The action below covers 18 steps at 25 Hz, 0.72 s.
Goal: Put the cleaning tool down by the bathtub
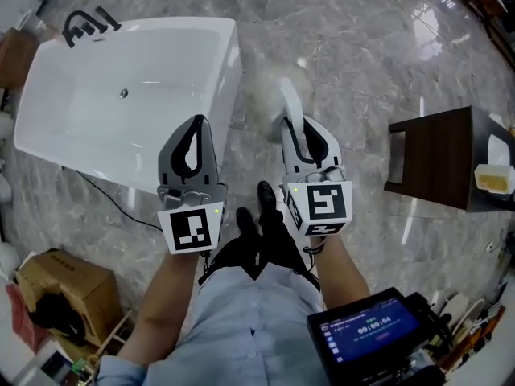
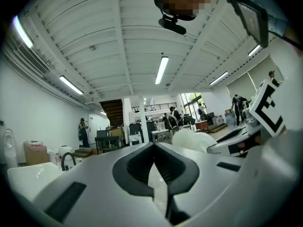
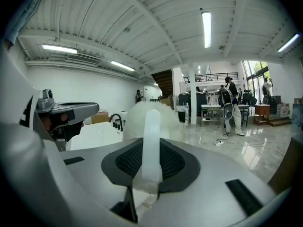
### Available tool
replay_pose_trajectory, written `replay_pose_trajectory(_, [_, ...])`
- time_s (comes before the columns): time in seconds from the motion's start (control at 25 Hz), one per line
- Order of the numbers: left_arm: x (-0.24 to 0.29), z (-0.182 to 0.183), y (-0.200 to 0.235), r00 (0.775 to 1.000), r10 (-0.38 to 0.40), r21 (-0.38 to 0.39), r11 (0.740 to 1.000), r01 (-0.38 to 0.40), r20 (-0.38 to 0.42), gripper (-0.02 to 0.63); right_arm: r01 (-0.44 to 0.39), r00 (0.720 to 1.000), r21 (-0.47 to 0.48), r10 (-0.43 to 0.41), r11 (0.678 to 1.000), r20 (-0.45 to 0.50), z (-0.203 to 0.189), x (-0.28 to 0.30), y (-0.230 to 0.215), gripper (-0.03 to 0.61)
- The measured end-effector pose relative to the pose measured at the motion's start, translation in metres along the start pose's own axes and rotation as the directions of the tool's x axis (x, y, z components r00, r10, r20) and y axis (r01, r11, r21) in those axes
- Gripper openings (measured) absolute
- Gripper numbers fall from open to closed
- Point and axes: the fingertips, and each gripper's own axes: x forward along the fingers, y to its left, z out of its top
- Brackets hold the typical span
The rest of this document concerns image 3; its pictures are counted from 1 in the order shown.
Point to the dark tall cabinet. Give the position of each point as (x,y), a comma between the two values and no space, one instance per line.
(201,105)

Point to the light blue shirt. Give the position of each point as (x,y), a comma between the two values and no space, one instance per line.
(23,13)

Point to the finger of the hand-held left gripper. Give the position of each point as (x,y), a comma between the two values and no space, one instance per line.
(90,109)

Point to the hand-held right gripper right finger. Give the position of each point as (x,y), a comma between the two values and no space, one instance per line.
(213,174)

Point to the black balcony railing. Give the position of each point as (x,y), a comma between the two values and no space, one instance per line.
(210,75)

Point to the ceiling tube light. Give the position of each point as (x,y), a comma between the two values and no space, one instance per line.
(206,29)
(288,42)
(123,65)
(59,48)

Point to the white bathtub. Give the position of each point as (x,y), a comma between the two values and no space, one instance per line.
(94,136)

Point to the black faucet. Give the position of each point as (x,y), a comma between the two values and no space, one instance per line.
(117,122)

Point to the black office chair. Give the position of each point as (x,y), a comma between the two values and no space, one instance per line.
(248,99)

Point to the small cardboard box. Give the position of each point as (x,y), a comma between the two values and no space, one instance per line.
(99,118)

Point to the white power strip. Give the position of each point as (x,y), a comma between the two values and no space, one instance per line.
(219,142)

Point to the white marble pattern cabinet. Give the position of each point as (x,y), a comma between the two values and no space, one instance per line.
(182,116)

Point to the brown staircase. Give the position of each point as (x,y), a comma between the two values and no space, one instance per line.
(164,81)

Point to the small wooden desk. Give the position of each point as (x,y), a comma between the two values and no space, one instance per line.
(262,113)

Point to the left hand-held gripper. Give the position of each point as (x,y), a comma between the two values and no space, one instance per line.
(14,91)

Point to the ceiling air conditioner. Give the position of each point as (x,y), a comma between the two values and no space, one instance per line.
(82,60)

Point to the person's left hand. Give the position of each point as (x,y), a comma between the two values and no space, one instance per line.
(45,123)

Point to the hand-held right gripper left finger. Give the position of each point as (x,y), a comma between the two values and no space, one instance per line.
(94,174)

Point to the metal work table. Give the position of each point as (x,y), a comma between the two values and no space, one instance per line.
(213,112)

